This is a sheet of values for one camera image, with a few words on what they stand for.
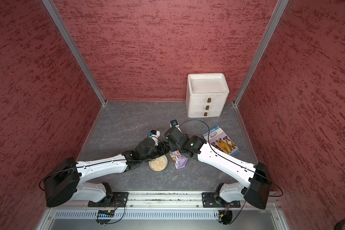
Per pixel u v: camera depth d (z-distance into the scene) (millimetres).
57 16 741
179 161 812
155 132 757
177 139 541
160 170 796
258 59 921
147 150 623
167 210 721
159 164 812
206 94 924
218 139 970
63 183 413
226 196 604
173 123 656
